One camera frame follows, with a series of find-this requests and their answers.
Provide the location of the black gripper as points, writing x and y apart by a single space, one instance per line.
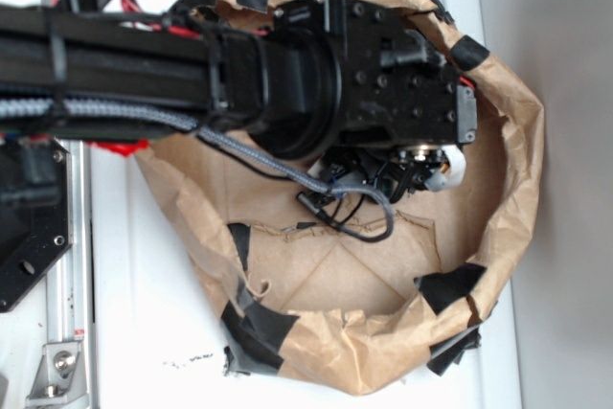
432 169

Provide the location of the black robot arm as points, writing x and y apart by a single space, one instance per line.
337 96

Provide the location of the brown paper bag bin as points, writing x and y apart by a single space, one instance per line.
299 300

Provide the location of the white tray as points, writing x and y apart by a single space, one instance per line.
159 344

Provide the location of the aluminium extrusion rail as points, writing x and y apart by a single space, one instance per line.
69 283

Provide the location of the black hexagonal robot base plate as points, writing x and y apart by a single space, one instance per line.
35 215

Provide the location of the metal corner bracket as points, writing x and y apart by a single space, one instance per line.
61 380

